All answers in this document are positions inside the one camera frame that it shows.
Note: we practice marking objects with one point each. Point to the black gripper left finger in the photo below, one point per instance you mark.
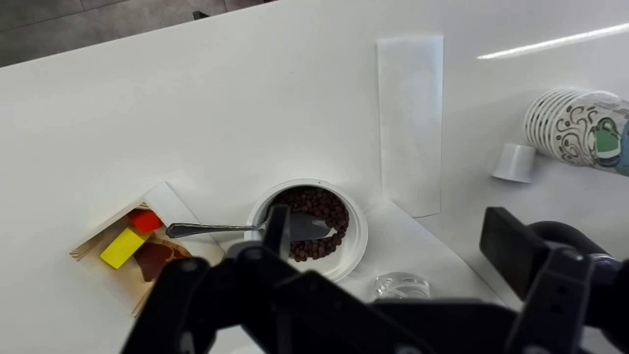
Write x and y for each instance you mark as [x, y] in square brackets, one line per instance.
[275, 243]

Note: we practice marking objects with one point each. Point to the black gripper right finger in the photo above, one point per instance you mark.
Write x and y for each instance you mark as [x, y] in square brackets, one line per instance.
[512, 249]

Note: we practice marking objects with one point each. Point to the white bowl with coffee beans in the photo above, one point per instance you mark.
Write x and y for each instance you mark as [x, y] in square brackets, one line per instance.
[336, 257]

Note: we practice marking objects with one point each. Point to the small white plastic cup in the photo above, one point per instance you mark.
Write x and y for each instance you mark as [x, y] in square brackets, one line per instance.
[516, 164]

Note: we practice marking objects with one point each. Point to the clear glass flask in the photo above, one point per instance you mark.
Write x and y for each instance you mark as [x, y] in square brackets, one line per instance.
[402, 286]

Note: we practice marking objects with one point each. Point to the stack of patterned paper cups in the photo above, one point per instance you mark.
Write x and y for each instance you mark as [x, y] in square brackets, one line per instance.
[581, 127]

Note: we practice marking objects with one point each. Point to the cardboard box with toy food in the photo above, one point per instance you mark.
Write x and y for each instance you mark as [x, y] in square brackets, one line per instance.
[129, 251]

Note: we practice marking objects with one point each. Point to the long white paper sleeve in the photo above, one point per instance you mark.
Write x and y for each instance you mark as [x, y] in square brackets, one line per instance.
[410, 98]

